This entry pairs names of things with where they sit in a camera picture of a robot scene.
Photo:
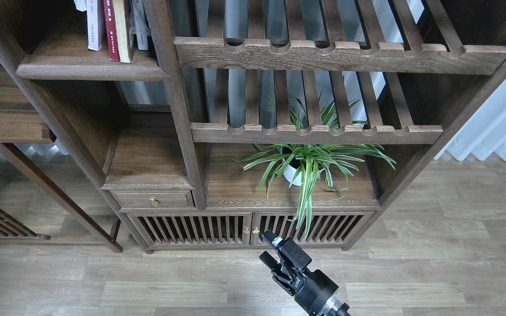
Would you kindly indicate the yellow green book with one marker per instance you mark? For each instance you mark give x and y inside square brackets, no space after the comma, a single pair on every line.
[81,5]

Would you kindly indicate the white plant pot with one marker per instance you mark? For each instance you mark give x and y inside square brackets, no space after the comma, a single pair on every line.
[294,165]

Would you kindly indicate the dark wooden bookshelf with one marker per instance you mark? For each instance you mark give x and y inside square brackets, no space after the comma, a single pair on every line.
[217,79]

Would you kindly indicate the red paperback book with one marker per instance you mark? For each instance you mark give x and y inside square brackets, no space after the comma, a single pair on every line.
[111,33]

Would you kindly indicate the white purple book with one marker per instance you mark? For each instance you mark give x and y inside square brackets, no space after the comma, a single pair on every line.
[96,27]

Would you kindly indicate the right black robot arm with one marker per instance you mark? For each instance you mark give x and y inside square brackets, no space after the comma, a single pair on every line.
[312,290]

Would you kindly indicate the upright tan book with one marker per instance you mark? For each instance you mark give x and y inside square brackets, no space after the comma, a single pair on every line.
[123,26]

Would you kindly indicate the brass drawer knob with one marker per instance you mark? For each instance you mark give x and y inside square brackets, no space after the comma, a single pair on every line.
[153,202]

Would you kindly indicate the brass cabinet door knobs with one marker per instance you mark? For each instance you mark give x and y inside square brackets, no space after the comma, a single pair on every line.
[249,230]

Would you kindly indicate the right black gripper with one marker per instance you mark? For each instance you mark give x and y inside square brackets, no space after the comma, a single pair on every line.
[317,293]

